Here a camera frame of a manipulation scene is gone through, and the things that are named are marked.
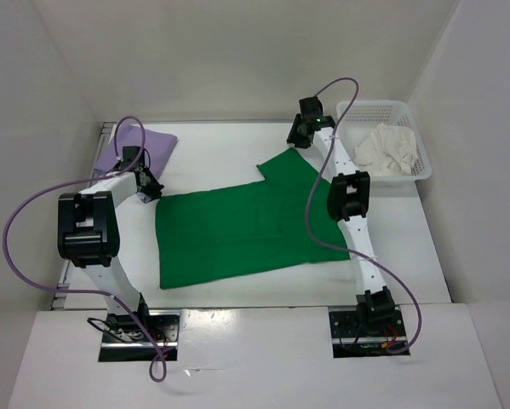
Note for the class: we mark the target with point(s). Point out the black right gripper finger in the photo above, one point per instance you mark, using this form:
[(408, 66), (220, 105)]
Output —
[(293, 133), (303, 141)]

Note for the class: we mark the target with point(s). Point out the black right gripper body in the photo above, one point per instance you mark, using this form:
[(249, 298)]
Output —
[(303, 120)]

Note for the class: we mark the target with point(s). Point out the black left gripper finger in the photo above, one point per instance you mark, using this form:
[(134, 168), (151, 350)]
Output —
[(147, 196), (149, 184)]

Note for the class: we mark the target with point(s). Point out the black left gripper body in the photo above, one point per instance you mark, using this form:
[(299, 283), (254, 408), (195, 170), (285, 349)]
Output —
[(143, 190)]

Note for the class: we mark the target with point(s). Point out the purple t-shirt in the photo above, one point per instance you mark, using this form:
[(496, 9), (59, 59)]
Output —
[(159, 146)]

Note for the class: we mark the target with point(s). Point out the green t-shirt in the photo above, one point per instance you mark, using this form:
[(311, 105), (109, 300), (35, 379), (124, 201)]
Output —
[(247, 229)]

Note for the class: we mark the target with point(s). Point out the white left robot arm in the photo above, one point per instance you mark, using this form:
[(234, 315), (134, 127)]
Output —
[(88, 235)]

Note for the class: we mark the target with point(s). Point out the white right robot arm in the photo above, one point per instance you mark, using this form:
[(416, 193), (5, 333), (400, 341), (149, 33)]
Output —
[(347, 205)]

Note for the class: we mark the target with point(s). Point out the white plastic basket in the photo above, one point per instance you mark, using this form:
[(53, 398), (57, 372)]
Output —
[(363, 116)]

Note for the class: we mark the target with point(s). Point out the white t-shirt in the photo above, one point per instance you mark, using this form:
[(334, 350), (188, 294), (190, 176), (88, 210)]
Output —
[(387, 150)]

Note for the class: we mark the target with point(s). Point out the aluminium table edge rail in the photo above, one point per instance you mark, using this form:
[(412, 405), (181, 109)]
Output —
[(59, 298)]

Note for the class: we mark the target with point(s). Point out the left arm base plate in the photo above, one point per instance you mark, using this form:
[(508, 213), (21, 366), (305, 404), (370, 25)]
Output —
[(127, 343)]

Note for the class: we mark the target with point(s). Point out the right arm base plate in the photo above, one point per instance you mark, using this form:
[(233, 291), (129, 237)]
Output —
[(349, 340)]

